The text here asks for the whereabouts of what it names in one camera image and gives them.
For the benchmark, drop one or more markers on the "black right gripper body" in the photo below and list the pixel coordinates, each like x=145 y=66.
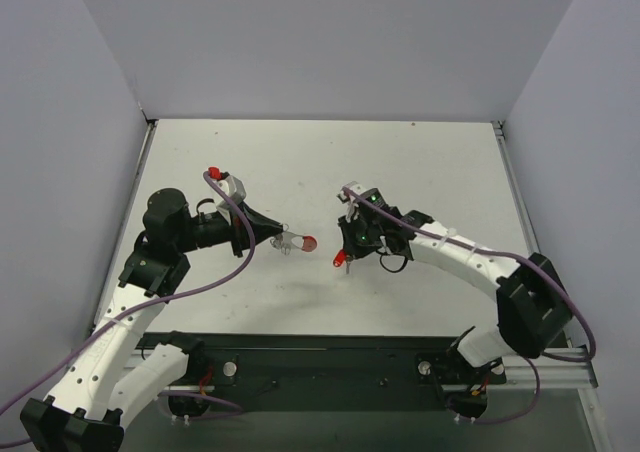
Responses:
x=353 y=229

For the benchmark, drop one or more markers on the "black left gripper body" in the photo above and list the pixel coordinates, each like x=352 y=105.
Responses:
x=239 y=230

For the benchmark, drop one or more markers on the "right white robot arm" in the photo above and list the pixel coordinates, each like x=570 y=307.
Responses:
x=532 y=309

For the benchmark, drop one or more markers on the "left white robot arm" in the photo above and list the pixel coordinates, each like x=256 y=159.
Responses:
x=93 y=404

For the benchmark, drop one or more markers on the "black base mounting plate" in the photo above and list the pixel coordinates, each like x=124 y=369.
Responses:
x=328 y=373

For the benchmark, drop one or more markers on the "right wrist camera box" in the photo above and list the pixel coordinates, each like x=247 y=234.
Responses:
x=354 y=191

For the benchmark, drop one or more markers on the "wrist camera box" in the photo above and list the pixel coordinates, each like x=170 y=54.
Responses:
x=233 y=188
x=354 y=191

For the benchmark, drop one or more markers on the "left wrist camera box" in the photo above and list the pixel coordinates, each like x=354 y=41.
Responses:
x=233 y=188

